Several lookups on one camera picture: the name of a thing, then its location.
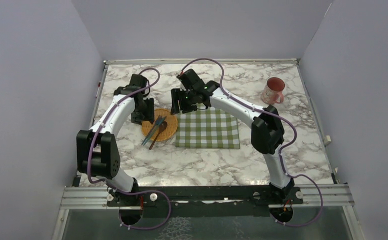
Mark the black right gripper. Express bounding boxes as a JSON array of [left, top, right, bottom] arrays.
[[170, 88, 196, 116]]

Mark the blue handled utensil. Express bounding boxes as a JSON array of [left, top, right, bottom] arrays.
[[142, 115, 166, 145]]

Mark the brown handled utensil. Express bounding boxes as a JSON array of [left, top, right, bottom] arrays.
[[149, 121, 168, 150]]

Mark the orange woven plate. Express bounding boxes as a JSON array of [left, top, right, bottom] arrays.
[[141, 108, 179, 143]]

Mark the green white checkered cloth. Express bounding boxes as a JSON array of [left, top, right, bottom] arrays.
[[175, 107, 240, 149]]

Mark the pink ceramic mug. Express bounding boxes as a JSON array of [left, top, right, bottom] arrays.
[[261, 77, 285, 105]]

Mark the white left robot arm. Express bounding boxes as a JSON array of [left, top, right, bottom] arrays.
[[76, 74, 155, 206]]

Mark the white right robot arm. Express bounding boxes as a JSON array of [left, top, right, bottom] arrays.
[[171, 69, 294, 204]]

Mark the aluminium mounting rail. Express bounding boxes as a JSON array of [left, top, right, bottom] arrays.
[[60, 184, 355, 210]]

